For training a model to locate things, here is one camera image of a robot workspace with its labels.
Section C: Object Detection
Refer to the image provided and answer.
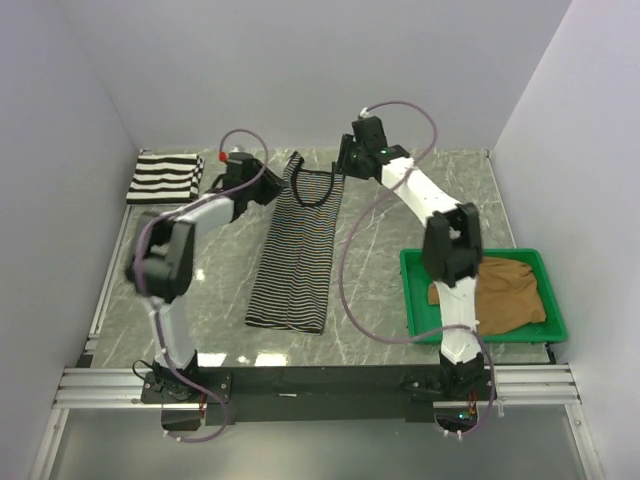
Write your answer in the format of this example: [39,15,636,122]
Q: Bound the tan tank top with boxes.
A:
[425,256,547,335]

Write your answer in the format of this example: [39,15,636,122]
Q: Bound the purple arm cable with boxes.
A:
[337,101,497,437]
[134,129,271,444]

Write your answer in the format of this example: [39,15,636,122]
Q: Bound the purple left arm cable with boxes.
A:
[134,129,271,444]

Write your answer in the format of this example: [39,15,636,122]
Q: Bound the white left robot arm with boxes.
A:
[125,152,284,402]

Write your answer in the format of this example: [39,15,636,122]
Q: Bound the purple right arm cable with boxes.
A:
[337,101,497,437]

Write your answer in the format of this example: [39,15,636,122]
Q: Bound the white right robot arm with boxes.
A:
[337,114,484,399]

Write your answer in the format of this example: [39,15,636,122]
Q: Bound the thin striped black tank top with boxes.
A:
[245,152,344,335]

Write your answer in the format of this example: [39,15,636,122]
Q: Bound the green plastic bin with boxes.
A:
[400,248,568,343]

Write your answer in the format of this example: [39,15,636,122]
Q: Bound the aluminium rail frame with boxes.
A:
[32,205,603,479]

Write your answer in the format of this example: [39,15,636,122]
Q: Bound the wide striped black white tank top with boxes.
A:
[126,154,204,205]

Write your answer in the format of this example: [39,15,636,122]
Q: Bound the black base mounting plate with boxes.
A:
[140,365,496,431]

